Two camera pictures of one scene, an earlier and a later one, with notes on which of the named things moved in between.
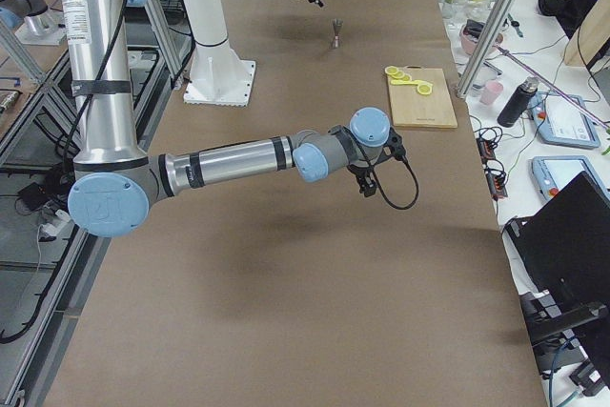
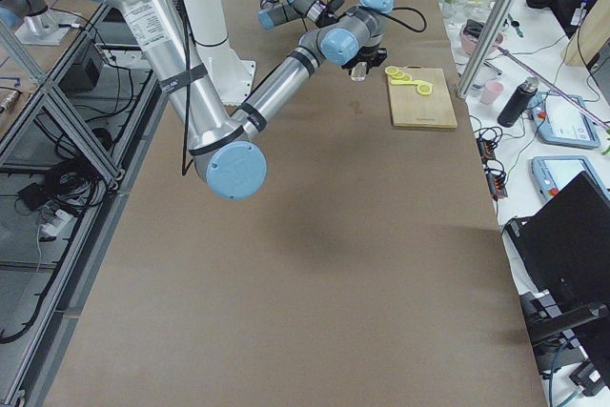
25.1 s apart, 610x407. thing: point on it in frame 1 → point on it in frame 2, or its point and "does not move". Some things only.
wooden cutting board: (412, 109) does not move
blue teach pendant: (551, 172) does not move
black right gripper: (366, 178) → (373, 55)
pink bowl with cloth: (471, 34) does not move
